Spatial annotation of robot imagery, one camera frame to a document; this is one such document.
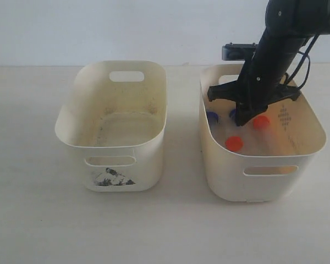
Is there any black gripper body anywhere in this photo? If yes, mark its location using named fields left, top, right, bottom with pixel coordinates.
left=208, top=41, right=301, bottom=111

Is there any blue-capped tube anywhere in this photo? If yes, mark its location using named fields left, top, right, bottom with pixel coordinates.
left=229, top=109, right=237, bottom=122
left=206, top=111, right=220, bottom=130

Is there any orange-capped tube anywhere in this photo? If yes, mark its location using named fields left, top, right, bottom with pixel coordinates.
left=225, top=136, right=244, bottom=152
left=253, top=115, right=279, bottom=156

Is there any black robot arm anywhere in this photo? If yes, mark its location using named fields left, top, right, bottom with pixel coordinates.
left=207, top=1, right=330, bottom=127

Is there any cream plastic bin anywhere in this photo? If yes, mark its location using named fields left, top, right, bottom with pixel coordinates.
left=54, top=60, right=167, bottom=192
left=199, top=64, right=326, bottom=202

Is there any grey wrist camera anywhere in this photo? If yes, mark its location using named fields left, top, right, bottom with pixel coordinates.
left=222, top=42, right=257, bottom=61

